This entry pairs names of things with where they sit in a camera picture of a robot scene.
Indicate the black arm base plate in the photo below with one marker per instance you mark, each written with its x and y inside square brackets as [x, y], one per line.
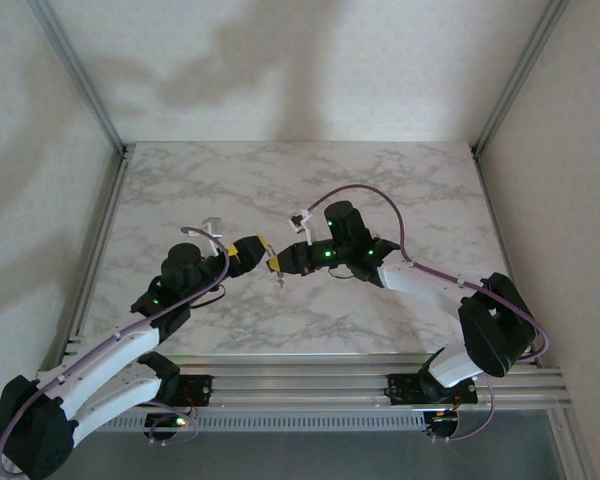
[400, 390]
[200, 387]

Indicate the aluminium table side rail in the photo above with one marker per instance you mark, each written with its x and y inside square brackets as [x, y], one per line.
[496, 210]
[107, 210]

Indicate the aluminium mounting rail beam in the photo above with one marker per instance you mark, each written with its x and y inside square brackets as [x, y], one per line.
[300, 385]

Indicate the black controller board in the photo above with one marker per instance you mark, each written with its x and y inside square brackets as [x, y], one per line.
[449, 426]
[161, 425]

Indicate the aluminium frame post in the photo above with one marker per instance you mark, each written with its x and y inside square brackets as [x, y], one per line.
[80, 75]
[519, 75]

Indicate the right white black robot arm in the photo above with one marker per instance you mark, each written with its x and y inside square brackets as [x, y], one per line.
[420, 285]

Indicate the aluminium frame leg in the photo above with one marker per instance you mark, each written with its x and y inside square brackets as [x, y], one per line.
[572, 450]

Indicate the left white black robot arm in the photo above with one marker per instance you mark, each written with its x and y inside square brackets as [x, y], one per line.
[125, 345]

